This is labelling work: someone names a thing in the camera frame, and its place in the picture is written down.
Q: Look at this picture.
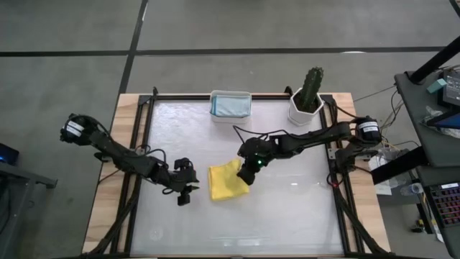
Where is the white hexagonal plant pot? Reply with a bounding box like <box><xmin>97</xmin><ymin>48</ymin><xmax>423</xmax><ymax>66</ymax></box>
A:
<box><xmin>287</xmin><ymin>87</ymin><xmax>325</xmax><ymax>127</ymax></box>

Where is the black camera cable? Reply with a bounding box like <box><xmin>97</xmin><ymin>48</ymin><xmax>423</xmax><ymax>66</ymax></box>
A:
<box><xmin>232</xmin><ymin>124</ymin><xmax>288</xmax><ymax>145</ymax></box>
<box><xmin>143</xmin><ymin>147</ymin><xmax>170</xmax><ymax>195</ymax></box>

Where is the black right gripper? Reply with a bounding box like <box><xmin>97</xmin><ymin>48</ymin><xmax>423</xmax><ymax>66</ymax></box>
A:
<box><xmin>236</xmin><ymin>138</ymin><xmax>281</xmax><ymax>186</ymax></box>

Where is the black right camera cable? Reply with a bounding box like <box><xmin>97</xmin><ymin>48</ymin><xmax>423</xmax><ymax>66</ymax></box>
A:
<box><xmin>232</xmin><ymin>124</ymin><xmax>288</xmax><ymax>145</ymax></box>

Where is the grey side desk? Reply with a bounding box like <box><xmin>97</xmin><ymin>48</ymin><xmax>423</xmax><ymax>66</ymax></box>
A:
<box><xmin>393</xmin><ymin>70</ymin><xmax>460</xmax><ymax>168</ymax></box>

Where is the teal box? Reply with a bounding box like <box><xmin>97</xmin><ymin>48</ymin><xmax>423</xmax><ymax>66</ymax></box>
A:
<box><xmin>426</xmin><ymin>78</ymin><xmax>448</xmax><ymax>95</ymax></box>

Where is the black desk leg bar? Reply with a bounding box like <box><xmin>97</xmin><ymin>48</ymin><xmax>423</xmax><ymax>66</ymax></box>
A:
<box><xmin>369</xmin><ymin>145</ymin><xmax>429</xmax><ymax>186</ymax></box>

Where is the yellow microfiber towel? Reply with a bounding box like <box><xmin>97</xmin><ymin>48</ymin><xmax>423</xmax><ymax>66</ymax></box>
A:
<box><xmin>207</xmin><ymin>158</ymin><xmax>251</xmax><ymax>201</ymax></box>

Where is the black device with blue light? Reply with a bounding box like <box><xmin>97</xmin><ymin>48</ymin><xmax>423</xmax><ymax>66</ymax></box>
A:
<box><xmin>0</xmin><ymin>142</ymin><xmax>20</xmax><ymax>166</ymax></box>

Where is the black electronic device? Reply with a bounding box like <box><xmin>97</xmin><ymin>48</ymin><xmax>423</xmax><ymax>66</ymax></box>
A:
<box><xmin>441</xmin><ymin>69</ymin><xmax>460</xmax><ymax>108</ymax></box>

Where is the clear plastic bottle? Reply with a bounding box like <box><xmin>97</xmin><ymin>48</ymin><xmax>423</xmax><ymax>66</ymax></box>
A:
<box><xmin>400</xmin><ymin>182</ymin><xmax>426</xmax><ymax>197</ymax></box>

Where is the light blue microfiber towel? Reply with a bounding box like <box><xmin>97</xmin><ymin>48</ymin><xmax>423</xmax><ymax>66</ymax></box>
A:
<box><xmin>210</xmin><ymin>94</ymin><xmax>252</xmax><ymax>119</ymax></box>

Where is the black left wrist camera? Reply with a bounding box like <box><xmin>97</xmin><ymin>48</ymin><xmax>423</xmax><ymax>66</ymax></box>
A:
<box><xmin>174</xmin><ymin>158</ymin><xmax>194</xmax><ymax>172</ymax></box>

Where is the grey metal table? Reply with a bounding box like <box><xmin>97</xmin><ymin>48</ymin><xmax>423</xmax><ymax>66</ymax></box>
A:
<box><xmin>0</xmin><ymin>160</ymin><xmax>58</xmax><ymax>259</ymax></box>

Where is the backlit keyboard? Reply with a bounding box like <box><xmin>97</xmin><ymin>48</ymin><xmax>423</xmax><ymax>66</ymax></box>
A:
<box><xmin>427</xmin><ymin>181</ymin><xmax>460</xmax><ymax>228</ymax></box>

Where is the white plastic bin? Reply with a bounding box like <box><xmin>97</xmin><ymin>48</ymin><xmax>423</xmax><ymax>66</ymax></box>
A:
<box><xmin>209</xmin><ymin>89</ymin><xmax>253</xmax><ymax>125</ymax></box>

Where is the blue tablet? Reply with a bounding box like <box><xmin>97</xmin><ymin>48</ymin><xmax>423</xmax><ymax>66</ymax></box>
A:
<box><xmin>426</xmin><ymin>109</ymin><xmax>460</xmax><ymax>130</ymax></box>

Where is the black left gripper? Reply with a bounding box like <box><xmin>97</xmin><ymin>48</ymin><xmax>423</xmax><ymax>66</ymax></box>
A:
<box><xmin>160</xmin><ymin>168</ymin><xmax>201</xmax><ymax>206</ymax></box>

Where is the black pole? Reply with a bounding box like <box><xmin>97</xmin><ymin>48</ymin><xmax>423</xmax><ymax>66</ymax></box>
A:
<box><xmin>409</xmin><ymin>35</ymin><xmax>460</xmax><ymax>84</ymax></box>

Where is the white paper sheet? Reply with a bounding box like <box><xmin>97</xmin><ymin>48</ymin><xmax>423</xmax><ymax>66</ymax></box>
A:
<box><xmin>368</xmin><ymin>154</ymin><xmax>398</xmax><ymax>197</ymax></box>

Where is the black left camera cable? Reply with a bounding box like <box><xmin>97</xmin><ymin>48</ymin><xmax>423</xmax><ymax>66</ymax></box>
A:
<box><xmin>143</xmin><ymin>147</ymin><xmax>170</xmax><ymax>195</ymax></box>

